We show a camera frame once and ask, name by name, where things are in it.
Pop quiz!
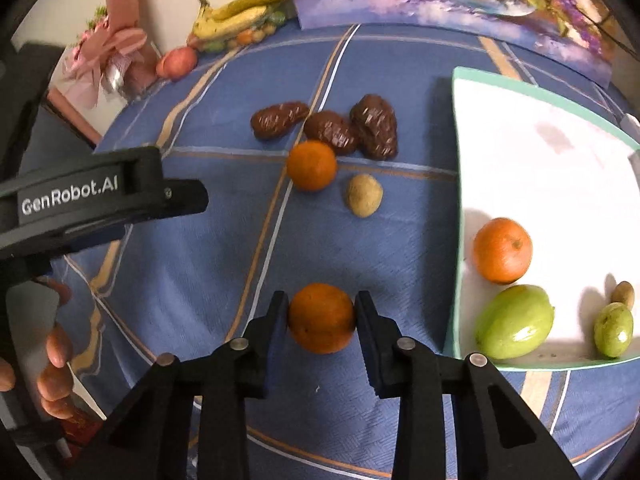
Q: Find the yellow banana bunch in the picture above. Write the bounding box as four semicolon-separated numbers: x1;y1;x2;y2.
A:
189;0;286;41

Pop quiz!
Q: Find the small green mango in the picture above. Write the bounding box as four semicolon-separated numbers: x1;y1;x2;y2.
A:
593;302;634;359

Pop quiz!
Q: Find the round brown dried fruit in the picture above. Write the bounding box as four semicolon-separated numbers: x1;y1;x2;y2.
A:
304;110;359;155

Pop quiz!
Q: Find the brown kiwi fruit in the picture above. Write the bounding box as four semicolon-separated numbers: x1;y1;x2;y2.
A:
347;174;384;218

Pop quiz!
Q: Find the peach colored fruit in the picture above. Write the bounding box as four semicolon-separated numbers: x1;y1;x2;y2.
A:
156;56;166;78

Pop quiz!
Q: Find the white tray with green rim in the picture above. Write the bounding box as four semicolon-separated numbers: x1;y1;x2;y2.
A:
446;66;639;372

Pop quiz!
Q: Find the white power strip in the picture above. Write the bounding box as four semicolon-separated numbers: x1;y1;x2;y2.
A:
620;114;640;143

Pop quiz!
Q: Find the pointed brown dried fruit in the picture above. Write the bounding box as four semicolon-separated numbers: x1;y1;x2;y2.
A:
250;101;309;141

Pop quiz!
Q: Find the small brown round fruit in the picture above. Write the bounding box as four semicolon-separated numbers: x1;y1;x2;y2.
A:
611;281;634;310

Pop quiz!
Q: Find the orange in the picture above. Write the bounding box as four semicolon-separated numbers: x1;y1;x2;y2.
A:
286;140;337;192
472;218;533;285
288;283;356;354

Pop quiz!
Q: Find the blue plaid tablecloth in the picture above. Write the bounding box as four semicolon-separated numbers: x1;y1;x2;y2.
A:
54;23;639;479

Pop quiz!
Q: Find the flower painting canvas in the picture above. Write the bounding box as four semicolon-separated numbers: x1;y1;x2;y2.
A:
294;0;616;86

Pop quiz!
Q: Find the person left hand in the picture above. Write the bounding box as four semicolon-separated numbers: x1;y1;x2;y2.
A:
1;276;78;420

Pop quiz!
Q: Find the large green mango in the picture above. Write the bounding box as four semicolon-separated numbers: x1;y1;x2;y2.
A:
475;285;554;361

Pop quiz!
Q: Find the red apple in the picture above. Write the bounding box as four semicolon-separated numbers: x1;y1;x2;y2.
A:
164;47;198;81

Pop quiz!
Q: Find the pink wrapped bouquet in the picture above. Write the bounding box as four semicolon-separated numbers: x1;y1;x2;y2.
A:
62;0;158;108

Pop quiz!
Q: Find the orange in tray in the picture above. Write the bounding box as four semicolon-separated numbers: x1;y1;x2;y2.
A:
472;218;533;285

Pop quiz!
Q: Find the long brown dried fruit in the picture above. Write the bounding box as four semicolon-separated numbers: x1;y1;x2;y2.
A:
349;94;398;160

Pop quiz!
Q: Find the black power cable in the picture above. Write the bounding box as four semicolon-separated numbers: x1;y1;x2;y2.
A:
569;0;637;61

